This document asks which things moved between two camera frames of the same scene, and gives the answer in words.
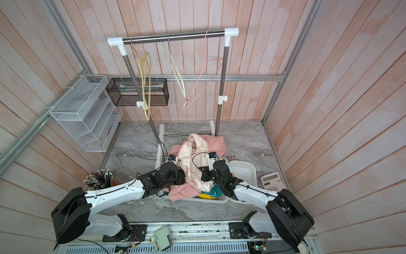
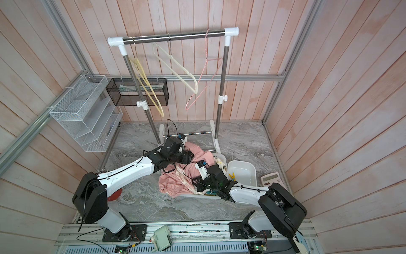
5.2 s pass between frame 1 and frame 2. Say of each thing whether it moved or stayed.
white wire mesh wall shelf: stayed
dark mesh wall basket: stayed
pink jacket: moved
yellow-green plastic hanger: moved
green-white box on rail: stayed
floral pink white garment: moved
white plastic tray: stayed
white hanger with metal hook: moved
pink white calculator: stayed
